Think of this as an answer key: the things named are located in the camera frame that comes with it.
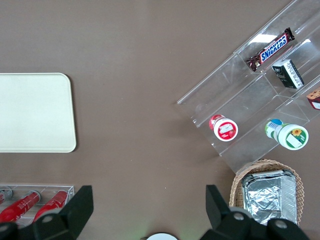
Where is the cream rectangular tray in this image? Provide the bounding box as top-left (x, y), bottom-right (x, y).
top-left (0, 72), bottom-right (77, 154)

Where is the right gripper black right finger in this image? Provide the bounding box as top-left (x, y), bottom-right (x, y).
top-left (199, 184), bottom-right (311, 240)

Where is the green lidded yogurt bottle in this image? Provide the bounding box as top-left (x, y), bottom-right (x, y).
top-left (264, 118), bottom-right (310, 151)

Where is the small black carton white label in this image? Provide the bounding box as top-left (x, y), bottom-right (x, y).
top-left (271, 59), bottom-right (305, 90)

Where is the red lidded yogurt bottle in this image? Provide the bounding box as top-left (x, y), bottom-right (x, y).
top-left (208, 114), bottom-right (239, 143)

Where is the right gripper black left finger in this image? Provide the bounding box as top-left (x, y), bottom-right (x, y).
top-left (0, 184), bottom-right (95, 240)

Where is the clear acrylic bottle rack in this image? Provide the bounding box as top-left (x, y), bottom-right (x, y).
top-left (0, 184), bottom-right (75, 227)

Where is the light wicker basket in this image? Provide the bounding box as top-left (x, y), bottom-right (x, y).
top-left (229, 159), bottom-right (304, 226)

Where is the clear acrylic stepped shelf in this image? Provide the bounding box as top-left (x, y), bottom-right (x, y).
top-left (176, 0), bottom-right (320, 176)

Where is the white round disc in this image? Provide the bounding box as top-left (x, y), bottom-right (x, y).
top-left (146, 232), bottom-right (179, 240)

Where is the chocolate chip cookie box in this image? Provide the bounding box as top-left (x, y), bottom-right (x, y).
top-left (306, 87), bottom-right (320, 111)

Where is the Snickers chocolate bar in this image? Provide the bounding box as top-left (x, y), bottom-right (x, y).
top-left (245, 27), bottom-right (296, 73)

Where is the foil container with lid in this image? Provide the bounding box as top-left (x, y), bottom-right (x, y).
top-left (243, 169), bottom-right (290, 179)
top-left (241, 174), bottom-right (298, 226)

